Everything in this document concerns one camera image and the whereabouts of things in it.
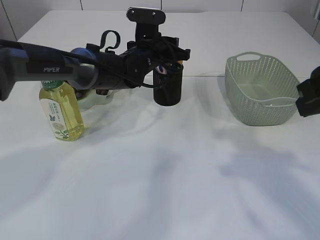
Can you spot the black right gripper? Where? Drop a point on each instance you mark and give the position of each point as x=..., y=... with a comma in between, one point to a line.
x=308, y=102

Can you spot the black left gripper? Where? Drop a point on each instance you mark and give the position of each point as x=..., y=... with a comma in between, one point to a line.
x=150, y=48

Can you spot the pink purple safety scissors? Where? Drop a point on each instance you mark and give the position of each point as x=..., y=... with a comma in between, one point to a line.
x=161, y=70

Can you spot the purple artificial grape bunch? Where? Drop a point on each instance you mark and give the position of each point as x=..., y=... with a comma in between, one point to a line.
x=80, y=94

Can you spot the yellow tea drink bottle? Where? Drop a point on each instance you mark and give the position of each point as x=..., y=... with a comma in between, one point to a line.
x=59, y=103

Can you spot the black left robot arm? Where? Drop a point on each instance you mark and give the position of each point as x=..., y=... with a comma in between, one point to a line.
x=98, y=66

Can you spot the black mesh pen holder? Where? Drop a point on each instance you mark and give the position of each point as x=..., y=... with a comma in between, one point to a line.
x=170, y=92

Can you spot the green plastic woven basket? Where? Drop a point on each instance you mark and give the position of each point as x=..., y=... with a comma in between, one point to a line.
x=262, y=90

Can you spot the green ruffled glass plate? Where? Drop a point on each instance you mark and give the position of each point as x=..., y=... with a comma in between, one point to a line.
x=92, y=99

